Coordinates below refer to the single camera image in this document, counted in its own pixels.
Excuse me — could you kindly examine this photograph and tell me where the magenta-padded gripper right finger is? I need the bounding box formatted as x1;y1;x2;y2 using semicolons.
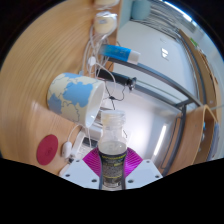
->
124;148;164;190

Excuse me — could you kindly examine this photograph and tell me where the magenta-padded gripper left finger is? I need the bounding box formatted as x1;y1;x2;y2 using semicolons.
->
59;148;101;190

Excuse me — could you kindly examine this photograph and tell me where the clear bottle with dark label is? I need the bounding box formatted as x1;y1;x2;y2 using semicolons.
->
97;109;129;192

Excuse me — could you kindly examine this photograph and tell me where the white earbuds case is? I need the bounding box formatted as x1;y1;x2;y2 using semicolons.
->
61;141;73;159

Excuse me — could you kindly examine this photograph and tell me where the white desk lamp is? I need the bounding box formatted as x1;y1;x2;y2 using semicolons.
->
151;123;169;159

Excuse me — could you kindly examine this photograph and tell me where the flat round red coaster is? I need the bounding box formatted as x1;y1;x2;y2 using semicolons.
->
36;133;59;167

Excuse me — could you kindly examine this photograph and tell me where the blue and cream patterned mug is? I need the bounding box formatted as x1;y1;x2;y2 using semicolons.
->
46;72;107;129

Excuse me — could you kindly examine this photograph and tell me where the black electric shaver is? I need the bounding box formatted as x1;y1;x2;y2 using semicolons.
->
96;68;138;92

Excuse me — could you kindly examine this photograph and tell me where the long wooden overhead bunk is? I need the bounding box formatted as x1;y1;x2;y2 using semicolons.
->
178;29;219;111

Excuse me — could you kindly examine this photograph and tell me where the blue tube with white cap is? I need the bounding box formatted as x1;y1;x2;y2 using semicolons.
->
98;43;142;66

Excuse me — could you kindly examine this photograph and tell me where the round cream wrapped bun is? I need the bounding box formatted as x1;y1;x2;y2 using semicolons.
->
93;11;118;34
92;0;120;9

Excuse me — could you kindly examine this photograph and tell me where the bed with teal sheet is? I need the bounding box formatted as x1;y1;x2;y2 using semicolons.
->
118;0;154;33

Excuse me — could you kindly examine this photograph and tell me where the grey striped curtain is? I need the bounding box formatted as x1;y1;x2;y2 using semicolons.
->
146;0;198;33

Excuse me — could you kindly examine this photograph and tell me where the teal pillow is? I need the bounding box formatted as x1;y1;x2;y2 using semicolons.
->
131;0;152;21

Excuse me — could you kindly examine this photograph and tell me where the grey metal frame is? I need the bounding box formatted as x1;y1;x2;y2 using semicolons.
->
99;29;209;176

